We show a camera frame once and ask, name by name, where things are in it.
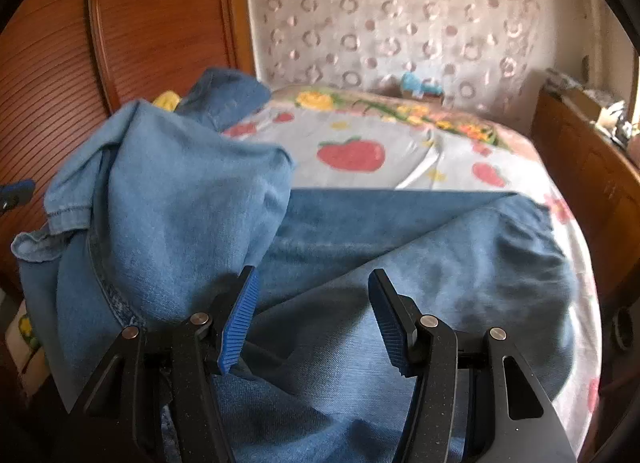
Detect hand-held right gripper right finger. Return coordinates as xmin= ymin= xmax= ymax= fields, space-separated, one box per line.
xmin=367 ymin=269 xmax=576 ymax=463

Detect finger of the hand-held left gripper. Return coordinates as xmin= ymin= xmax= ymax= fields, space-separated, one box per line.
xmin=0 ymin=179 xmax=37 ymax=214

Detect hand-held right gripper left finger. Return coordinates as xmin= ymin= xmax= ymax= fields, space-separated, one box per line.
xmin=67 ymin=265 xmax=261 ymax=463

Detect light blue denim pants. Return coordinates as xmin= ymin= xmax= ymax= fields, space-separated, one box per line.
xmin=11 ymin=98 xmax=576 ymax=463

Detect dark blue denim pants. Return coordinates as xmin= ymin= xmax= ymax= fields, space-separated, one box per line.
xmin=177 ymin=67 xmax=273 ymax=134

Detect bed with strawberry sheet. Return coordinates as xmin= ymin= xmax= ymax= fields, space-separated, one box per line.
xmin=5 ymin=87 xmax=606 ymax=444

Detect yellow plush toy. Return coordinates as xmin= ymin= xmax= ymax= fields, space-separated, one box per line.
xmin=151 ymin=90 xmax=182 ymax=111

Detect wooden wardrobe door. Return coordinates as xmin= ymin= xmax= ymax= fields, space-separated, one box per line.
xmin=0 ymin=0 xmax=256 ymax=304

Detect dark waste bin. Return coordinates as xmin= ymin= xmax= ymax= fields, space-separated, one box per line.
xmin=612 ymin=308 xmax=633 ymax=351

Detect floral blanket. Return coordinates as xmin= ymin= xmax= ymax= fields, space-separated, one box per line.
xmin=270 ymin=84 xmax=531 ymax=154

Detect cardboard box with blue bag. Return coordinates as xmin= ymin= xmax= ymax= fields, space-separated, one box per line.
xmin=397 ymin=72 xmax=446 ymax=104

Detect long wooden cabinet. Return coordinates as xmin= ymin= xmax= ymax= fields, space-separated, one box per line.
xmin=532 ymin=88 xmax=640 ymax=304

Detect open cardboard box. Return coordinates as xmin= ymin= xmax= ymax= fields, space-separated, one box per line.
xmin=565 ymin=88 xmax=608 ymax=118

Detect pile of papers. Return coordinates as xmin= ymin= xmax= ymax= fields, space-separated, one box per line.
xmin=545 ymin=68 xmax=571 ymax=91

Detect circle pattern sheer curtain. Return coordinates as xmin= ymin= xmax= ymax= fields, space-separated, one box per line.
xmin=244 ymin=0 xmax=543 ymax=114

